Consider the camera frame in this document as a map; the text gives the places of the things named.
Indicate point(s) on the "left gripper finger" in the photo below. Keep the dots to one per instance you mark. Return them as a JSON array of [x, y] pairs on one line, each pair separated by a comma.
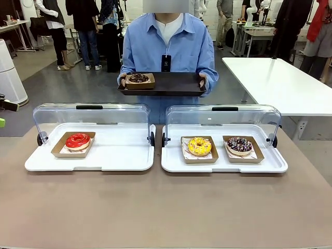
[[2, 122], [9, 105]]

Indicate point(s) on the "black serving tray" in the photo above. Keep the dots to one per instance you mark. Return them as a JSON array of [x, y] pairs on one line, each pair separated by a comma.
[[176, 83]]

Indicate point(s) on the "red donut in cardboard tray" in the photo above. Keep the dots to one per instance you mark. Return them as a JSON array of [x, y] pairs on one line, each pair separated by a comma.
[[59, 153]]

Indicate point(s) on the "red glazed donut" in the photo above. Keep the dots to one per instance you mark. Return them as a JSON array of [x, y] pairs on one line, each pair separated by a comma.
[[71, 142]]

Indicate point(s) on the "person in black vest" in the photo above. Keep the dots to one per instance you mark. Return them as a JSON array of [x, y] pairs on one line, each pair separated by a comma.
[[58, 39]]

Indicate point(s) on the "person in black tee jeans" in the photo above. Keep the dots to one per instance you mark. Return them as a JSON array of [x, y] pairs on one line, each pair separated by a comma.
[[84, 15]]

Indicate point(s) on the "person in patterned top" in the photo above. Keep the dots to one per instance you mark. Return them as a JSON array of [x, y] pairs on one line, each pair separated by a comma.
[[111, 39]]

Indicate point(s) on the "person in blue shirt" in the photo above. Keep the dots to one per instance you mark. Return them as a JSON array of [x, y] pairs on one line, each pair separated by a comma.
[[145, 46]]

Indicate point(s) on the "yellow sprinkled donut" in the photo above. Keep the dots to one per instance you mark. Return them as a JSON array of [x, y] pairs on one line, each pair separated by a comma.
[[193, 149]]

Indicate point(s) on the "yellow donut in cardboard tray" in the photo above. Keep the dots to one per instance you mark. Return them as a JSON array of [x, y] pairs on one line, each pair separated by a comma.
[[199, 160]]

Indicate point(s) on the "person in khaki trousers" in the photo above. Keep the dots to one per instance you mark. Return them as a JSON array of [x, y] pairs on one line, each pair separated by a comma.
[[224, 23]]

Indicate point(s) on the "sprinkled chocolate donut in tray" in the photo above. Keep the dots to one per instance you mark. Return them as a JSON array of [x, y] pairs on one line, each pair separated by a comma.
[[243, 160]]

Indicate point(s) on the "person in black clothes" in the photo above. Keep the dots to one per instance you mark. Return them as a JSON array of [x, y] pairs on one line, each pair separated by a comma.
[[288, 20]]

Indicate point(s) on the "person with red scarf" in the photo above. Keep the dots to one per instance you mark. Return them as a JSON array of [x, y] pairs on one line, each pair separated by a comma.
[[319, 33]]

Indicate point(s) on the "person's right hand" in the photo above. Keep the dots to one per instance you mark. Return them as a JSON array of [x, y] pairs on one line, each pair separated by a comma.
[[122, 79]]

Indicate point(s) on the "person's left hand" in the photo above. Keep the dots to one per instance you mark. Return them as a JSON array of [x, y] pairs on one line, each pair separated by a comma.
[[205, 79]]

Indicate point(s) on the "white cylindrical air purifier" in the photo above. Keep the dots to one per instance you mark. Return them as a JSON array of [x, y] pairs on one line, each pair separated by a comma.
[[10, 77]]

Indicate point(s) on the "white background desk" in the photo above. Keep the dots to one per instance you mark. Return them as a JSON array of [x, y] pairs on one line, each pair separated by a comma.
[[13, 26]]

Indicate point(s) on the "black office chair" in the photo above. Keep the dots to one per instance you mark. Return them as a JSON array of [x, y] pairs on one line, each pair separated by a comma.
[[39, 28]]

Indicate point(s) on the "clear hinged display lid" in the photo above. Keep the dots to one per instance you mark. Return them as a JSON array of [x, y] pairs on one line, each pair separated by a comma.
[[186, 114], [116, 114]]

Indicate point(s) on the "white display tray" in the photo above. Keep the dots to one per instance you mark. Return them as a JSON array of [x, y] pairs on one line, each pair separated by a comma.
[[124, 164], [176, 166]]

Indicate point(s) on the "black name badge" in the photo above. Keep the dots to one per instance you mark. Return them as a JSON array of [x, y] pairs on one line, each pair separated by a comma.
[[166, 63]]

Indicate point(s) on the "black backpack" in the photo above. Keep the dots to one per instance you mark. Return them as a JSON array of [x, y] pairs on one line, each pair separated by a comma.
[[230, 37]]

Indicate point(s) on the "grey background workbench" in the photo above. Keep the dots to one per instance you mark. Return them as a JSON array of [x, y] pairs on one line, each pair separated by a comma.
[[255, 33]]

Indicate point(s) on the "small white background robot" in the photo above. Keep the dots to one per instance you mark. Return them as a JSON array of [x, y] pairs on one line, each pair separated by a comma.
[[250, 13]]

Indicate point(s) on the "white table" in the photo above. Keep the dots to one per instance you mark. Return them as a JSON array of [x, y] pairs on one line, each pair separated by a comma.
[[272, 83]]

